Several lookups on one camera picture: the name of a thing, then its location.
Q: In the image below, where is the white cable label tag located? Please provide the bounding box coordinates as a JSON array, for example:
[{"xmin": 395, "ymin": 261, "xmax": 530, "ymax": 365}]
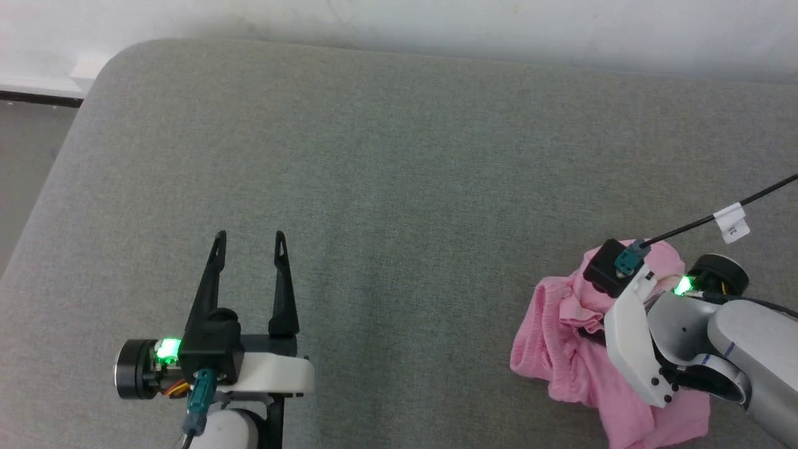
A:
[{"xmin": 713, "ymin": 203, "xmax": 751, "ymax": 244}]

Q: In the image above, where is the left arm black cable teal plug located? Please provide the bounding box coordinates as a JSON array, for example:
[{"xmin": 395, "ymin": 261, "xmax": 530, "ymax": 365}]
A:
[{"xmin": 181, "ymin": 368, "xmax": 218, "ymax": 449}]

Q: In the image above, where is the pink garment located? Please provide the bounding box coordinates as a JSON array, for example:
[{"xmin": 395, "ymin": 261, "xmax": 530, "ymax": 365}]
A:
[{"xmin": 510, "ymin": 240, "xmax": 711, "ymax": 449}]

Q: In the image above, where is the grey fabric sofa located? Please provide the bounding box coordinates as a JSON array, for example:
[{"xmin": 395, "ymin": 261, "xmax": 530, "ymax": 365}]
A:
[{"xmin": 0, "ymin": 39, "xmax": 798, "ymax": 449}]

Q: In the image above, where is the arm black cable teal plug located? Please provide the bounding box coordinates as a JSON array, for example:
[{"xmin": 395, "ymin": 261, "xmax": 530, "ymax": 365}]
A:
[
  {"xmin": 181, "ymin": 368, "xmax": 218, "ymax": 449},
  {"xmin": 614, "ymin": 173, "xmax": 798, "ymax": 278}
]

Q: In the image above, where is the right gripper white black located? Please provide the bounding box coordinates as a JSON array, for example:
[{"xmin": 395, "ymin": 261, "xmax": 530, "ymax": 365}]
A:
[{"xmin": 604, "ymin": 254, "xmax": 749, "ymax": 408}]

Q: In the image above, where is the right arm black cable teal plug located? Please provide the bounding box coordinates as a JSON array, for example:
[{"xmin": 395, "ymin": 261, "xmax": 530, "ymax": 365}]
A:
[{"xmin": 614, "ymin": 173, "xmax": 798, "ymax": 278}]

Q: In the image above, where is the dark skirting strip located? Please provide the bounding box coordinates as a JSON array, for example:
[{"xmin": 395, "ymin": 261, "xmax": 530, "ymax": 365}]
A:
[{"xmin": 0, "ymin": 90, "xmax": 85, "ymax": 108}]

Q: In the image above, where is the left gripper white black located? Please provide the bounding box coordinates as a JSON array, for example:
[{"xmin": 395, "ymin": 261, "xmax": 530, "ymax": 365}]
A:
[{"xmin": 115, "ymin": 230, "xmax": 315, "ymax": 400}]

